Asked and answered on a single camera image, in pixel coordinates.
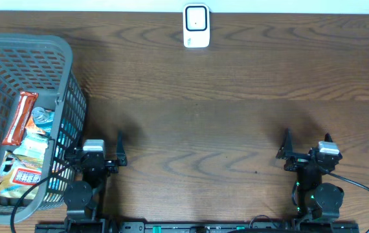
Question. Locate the blue mouthwash bottle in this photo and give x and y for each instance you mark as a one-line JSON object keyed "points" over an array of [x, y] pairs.
{"points": [[41, 115]]}

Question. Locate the grey plastic shopping basket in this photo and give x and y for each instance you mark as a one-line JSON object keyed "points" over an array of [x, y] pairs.
{"points": [[41, 64]]}

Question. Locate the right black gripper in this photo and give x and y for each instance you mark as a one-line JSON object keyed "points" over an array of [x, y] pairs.
{"points": [[286, 151]]}

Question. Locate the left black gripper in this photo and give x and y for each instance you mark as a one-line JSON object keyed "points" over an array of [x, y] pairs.
{"points": [[111, 166]]}

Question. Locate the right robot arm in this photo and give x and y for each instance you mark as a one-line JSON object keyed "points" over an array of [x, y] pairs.
{"points": [[317, 201]]}

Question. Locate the yellow snack bag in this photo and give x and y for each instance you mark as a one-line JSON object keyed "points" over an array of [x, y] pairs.
{"points": [[18, 173]]}

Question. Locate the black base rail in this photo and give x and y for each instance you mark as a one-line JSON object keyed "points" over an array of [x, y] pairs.
{"points": [[142, 227]]}

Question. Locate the orange small snack box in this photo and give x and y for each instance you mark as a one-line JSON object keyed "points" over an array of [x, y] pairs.
{"points": [[40, 128]]}

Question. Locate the red snack bar wrapper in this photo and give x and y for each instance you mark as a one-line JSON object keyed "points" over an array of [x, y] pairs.
{"points": [[14, 135]]}

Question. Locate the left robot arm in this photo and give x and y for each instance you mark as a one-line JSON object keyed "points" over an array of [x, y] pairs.
{"points": [[84, 198]]}

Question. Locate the light green tissue pack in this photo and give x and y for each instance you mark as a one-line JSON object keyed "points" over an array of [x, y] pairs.
{"points": [[33, 145]]}

